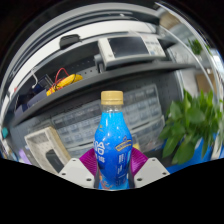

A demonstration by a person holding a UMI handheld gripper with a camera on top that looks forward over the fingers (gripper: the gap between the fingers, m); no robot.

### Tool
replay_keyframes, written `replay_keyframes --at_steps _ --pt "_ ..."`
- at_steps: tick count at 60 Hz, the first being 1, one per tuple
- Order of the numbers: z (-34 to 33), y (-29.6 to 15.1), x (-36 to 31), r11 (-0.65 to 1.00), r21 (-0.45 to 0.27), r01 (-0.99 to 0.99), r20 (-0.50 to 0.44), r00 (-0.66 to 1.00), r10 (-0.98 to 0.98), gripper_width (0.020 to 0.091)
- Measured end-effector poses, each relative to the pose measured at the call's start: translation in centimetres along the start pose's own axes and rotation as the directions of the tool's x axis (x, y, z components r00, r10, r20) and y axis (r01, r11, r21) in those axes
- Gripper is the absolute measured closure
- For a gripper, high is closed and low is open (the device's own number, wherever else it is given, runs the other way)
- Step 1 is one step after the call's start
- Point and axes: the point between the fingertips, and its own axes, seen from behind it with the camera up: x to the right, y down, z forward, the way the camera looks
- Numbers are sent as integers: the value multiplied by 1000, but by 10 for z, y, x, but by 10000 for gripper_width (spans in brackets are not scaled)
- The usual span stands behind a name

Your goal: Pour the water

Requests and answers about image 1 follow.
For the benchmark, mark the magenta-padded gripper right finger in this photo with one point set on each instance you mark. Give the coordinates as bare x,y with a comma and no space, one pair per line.
146,170

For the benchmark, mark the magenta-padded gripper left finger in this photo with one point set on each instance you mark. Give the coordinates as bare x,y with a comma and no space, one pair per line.
81,168

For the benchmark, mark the blue drink bottle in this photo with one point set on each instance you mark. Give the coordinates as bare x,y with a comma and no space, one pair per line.
112,146

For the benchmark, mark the beige perforated box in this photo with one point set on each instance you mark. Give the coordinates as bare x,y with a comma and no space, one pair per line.
42,145

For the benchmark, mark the green leafy potted plant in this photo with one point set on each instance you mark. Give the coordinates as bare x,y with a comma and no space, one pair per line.
191,128

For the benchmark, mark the grey workbench shelf unit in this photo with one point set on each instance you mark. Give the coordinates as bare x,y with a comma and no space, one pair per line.
100,76

